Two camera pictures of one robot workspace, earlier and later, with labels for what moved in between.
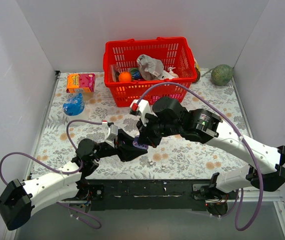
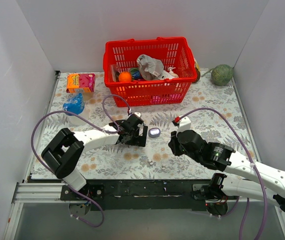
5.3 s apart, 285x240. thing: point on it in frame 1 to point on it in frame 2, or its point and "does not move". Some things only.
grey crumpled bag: x=148 y=66 does not move
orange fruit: x=125 y=77 does not move
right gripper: x=150 y=128 to x=176 y=145
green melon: x=221 y=74 does not move
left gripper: x=120 y=145 to x=137 y=138
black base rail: x=153 y=194 does not move
